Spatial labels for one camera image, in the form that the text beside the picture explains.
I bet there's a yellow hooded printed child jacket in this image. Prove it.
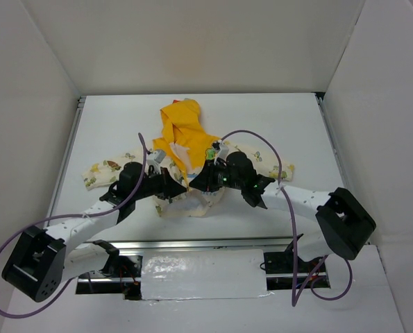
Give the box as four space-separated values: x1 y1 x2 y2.
82 100 295 218

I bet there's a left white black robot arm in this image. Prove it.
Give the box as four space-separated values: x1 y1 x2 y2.
1 162 187 302

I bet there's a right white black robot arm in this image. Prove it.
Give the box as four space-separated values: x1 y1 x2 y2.
189 152 376 271

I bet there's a white foil covered panel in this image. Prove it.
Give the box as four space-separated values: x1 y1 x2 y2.
141 249 269 300

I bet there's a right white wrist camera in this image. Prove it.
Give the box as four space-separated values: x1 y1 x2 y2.
212 139 229 163

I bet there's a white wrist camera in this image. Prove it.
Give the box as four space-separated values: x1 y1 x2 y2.
212 139 229 163
146 149 166 171

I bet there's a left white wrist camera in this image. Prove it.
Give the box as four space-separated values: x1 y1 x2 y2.
146 149 166 171

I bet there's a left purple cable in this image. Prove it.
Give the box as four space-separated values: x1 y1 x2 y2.
0 131 149 319

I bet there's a purple cable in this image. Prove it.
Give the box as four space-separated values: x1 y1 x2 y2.
221 130 355 308
0 131 149 319

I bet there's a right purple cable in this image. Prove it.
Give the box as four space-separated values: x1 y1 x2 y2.
221 130 355 308

